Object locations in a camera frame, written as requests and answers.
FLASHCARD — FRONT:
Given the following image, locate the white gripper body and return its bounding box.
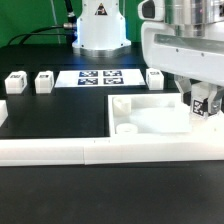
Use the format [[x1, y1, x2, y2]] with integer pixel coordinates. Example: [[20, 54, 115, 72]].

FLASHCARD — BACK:
[[141, 21, 224, 86]]

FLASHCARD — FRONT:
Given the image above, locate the thin grey cable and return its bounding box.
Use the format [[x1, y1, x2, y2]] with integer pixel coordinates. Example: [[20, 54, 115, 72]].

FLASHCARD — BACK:
[[49, 0, 62, 45]]

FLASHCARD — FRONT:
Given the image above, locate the white U-shaped fence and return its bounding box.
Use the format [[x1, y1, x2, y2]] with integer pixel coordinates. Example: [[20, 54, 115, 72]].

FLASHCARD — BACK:
[[0, 99, 224, 168]]

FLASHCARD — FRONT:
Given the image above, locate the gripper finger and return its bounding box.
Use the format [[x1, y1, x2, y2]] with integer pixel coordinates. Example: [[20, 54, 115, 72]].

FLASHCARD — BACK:
[[207, 84, 224, 115], [174, 75, 191, 105]]

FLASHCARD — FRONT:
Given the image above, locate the white sheet with tags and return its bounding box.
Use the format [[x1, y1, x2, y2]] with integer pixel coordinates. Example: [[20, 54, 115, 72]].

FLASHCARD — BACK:
[[55, 69, 145, 88]]

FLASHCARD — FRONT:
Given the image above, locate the white square table top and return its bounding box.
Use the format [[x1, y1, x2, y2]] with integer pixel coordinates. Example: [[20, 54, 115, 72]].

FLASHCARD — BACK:
[[108, 93, 224, 136]]

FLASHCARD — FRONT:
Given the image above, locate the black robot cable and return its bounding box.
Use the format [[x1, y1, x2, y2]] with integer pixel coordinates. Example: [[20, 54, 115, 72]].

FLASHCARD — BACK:
[[6, 0, 78, 47]]

